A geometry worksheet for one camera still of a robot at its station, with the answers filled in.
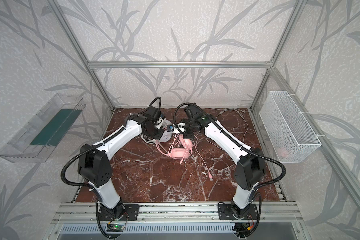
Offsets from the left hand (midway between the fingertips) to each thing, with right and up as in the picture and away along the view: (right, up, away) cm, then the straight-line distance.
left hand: (162, 131), depth 88 cm
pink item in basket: (+62, -9, -15) cm, 65 cm away
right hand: (+12, +5, -5) cm, 13 cm away
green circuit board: (-19, -45, -17) cm, 52 cm away
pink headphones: (+12, -11, -11) cm, 20 cm away
